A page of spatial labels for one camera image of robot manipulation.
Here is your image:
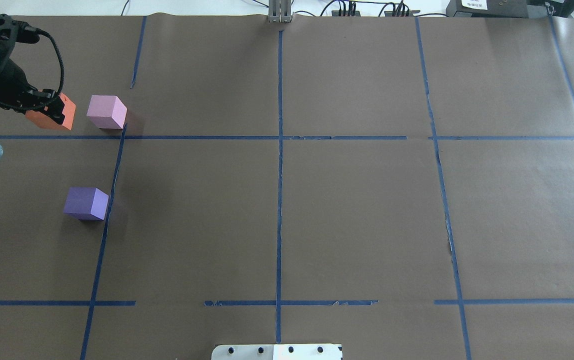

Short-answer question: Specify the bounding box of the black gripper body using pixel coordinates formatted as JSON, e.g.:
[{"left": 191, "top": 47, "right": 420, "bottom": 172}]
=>
[{"left": 0, "top": 59, "right": 40, "bottom": 113}]

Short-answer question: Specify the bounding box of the orange foam block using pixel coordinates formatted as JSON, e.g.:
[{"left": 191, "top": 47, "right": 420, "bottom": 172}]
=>
[{"left": 24, "top": 93, "right": 76, "bottom": 131}]

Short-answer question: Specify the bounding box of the pink foam block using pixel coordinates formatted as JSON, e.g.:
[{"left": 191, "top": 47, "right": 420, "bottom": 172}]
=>
[{"left": 86, "top": 95, "right": 128, "bottom": 130}]

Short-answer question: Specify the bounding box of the purple foam block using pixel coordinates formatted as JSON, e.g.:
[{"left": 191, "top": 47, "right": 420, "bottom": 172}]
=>
[{"left": 63, "top": 187, "right": 109, "bottom": 221}]

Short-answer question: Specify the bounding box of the black box with label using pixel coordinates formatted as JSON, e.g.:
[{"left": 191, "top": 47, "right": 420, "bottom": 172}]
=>
[{"left": 445, "top": 0, "right": 552, "bottom": 19}]

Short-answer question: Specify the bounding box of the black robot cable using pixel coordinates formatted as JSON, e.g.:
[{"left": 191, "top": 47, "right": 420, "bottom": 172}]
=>
[{"left": 12, "top": 30, "right": 65, "bottom": 112}]

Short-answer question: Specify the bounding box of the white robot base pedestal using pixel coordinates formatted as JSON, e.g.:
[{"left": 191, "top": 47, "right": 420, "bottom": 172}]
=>
[{"left": 211, "top": 343, "right": 344, "bottom": 360}]

